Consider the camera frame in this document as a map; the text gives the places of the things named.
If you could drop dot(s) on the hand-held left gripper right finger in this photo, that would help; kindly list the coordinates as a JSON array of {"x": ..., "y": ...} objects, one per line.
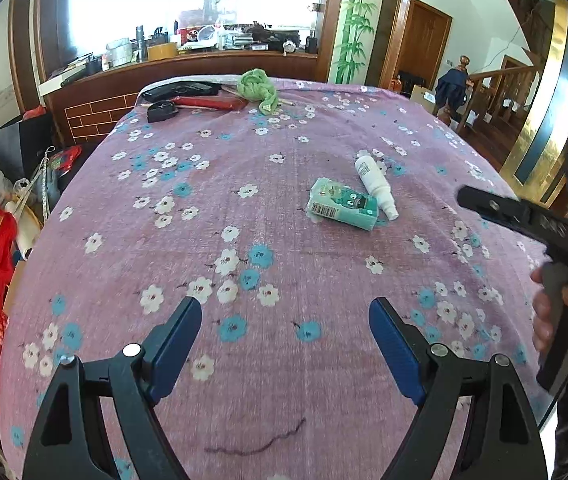
[{"x": 394, "y": 355}]

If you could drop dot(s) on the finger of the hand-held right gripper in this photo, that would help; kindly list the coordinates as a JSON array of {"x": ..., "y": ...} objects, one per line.
[{"x": 494, "y": 207}]

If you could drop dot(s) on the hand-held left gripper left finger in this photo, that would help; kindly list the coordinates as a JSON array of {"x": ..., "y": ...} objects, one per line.
[{"x": 178, "y": 345}]

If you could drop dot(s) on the wooden stair railing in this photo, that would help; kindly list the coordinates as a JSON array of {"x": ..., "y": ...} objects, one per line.
[{"x": 504, "y": 95}]

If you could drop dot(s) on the purple floral tablecloth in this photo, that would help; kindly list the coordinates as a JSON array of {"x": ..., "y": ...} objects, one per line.
[{"x": 274, "y": 270}]

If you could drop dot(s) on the dark jacket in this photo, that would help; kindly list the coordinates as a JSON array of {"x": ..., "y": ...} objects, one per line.
[{"x": 454, "y": 87}]

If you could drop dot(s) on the white spray bottle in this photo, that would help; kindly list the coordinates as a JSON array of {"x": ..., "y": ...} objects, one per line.
[{"x": 371, "y": 175}]

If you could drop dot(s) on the black thread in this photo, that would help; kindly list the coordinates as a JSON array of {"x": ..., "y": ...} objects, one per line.
[{"x": 254, "y": 451}]

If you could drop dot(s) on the small cardboard box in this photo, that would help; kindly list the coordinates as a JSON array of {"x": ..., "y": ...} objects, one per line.
[{"x": 421, "y": 97}]

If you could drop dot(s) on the teal tissue pack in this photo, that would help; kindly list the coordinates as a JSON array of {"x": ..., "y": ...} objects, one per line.
[{"x": 344, "y": 205}]

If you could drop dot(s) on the wooden door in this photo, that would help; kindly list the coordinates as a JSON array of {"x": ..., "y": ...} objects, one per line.
[{"x": 424, "y": 40}]

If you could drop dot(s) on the red printed bag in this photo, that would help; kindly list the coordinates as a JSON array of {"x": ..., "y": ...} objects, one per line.
[{"x": 66, "y": 159}]

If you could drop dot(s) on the black pouch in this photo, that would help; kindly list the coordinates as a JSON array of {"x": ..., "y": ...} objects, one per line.
[{"x": 161, "y": 111}]

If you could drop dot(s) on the wooden brick-pattern counter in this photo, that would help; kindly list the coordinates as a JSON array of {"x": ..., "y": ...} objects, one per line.
[{"x": 103, "y": 110}]

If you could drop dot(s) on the black flat case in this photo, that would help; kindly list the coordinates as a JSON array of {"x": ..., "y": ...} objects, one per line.
[{"x": 183, "y": 89}]

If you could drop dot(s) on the black paper bag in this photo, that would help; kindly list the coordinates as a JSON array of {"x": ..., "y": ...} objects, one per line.
[{"x": 23, "y": 140}]

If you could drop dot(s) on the small plush toy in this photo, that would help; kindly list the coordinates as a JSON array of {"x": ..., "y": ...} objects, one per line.
[{"x": 290, "y": 47}]

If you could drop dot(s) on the green cloth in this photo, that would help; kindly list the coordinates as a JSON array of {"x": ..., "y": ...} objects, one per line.
[{"x": 256, "y": 85}]

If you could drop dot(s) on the brown tape box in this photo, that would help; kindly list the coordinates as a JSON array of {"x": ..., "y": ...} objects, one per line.
[{"x": 162, "y": 51}]

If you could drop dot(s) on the dark metal flask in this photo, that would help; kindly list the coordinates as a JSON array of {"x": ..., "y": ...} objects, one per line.
[{"x": 141, "y": 42}]

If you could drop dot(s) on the bamboo wall painting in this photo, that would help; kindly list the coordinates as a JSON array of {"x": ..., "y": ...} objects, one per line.
[{"x": 354, "y": 20}]

